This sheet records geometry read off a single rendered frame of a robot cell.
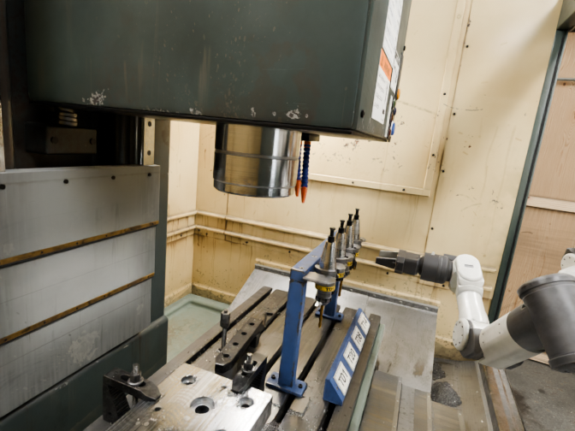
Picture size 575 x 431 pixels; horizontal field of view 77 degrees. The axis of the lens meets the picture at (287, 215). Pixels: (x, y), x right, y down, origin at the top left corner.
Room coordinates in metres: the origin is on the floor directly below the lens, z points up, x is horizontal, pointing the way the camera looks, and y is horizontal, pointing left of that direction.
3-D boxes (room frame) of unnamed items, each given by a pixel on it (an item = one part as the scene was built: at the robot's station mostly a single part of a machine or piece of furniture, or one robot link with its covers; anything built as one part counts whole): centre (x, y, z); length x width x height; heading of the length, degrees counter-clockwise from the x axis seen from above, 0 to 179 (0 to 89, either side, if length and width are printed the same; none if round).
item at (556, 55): (1.43, -0.90, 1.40); 0.04 x 0.04 x 1.20; 70
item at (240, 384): (0.74, 0.05, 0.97); 0.13 x 0.03 x 0.15; 160
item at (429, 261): (1.11, -0.42, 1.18); 0.13 x 0.12 x 0.10; 160
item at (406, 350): (1.31, -0.16, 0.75); 0.89 x 0.70 x 0.26; 70
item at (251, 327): (0.93, 0.10, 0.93); 0.26 x 0.05 x 0.06; 165
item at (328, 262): (0.87, -0.11, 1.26); 0.04 x 0.04 x 0.07
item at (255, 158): (0.70, 0.07, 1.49); 0.16 x 0.16 x 0.12
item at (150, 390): (0.66, 0.28, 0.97); 0.13 x 0.03 x 0.15; 70
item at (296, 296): (0.84, -0.04, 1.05); 0.10 x 0.05 x 0.30; 70
